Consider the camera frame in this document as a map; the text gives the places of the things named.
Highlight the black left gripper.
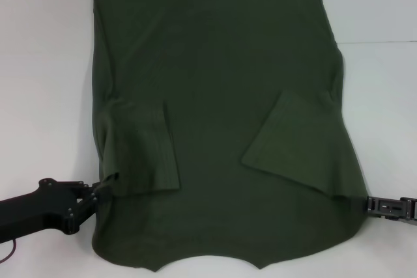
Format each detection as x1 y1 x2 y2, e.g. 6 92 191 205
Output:
0 176 114 236

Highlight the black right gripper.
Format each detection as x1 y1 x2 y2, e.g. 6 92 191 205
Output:
366 195 417 227

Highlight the dark green shirt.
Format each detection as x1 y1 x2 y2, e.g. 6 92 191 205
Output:
91 0 369 273

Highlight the left arm cable with plug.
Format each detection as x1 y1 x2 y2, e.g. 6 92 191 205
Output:
0 221 17 264

